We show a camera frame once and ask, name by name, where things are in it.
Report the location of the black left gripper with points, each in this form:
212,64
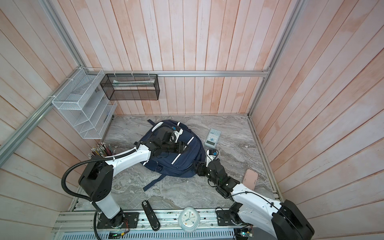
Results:
180,146

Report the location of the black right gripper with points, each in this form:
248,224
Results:
201,166

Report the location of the navy blue student backpack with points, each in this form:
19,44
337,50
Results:
172,164

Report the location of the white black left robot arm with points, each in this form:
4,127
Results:
106,169

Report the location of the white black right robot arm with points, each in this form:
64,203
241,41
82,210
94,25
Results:
282,220

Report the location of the grey calculator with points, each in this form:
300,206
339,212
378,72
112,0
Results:
212,138

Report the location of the white round clock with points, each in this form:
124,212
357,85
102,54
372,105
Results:
189,219

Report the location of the bundle of pencils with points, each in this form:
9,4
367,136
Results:
102,150

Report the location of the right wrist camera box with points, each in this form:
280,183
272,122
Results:
211,155

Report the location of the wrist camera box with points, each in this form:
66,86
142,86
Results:
211,155
177,131

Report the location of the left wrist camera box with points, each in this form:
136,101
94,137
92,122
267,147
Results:
177,131

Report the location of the black wire mesh basket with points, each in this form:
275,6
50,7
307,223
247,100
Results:
131,87

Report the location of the aluminium frame rail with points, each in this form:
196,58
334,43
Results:
247,73

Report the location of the white wire mesh shelf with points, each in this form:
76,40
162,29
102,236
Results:
84,104

